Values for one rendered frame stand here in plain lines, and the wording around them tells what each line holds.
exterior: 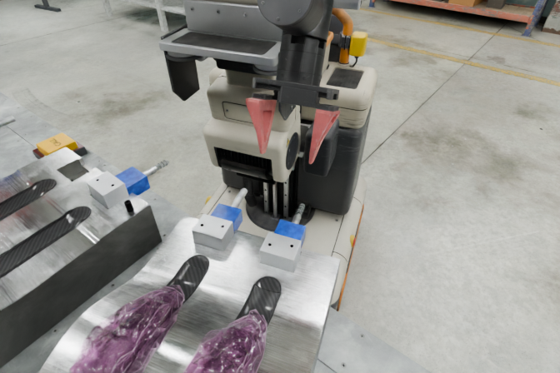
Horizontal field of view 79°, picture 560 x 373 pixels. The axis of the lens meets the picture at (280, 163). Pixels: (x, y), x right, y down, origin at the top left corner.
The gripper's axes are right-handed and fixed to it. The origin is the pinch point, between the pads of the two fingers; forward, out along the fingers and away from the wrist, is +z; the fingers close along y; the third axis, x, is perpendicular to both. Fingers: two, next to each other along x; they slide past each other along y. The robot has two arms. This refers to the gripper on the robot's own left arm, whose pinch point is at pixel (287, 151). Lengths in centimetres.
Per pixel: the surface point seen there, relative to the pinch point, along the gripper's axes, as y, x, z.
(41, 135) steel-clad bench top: -68, 19, 12
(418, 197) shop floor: 36, 146, 39
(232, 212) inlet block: -8.6, 3.7, 12.2
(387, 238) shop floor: 23, 115, 54
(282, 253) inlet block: 2.1, -1.9, 13.6
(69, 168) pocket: -40.5, 2.2, 11.4
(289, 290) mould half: 4.2, -3.8, 17.6
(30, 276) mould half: -27.3, -15.0, 19.7
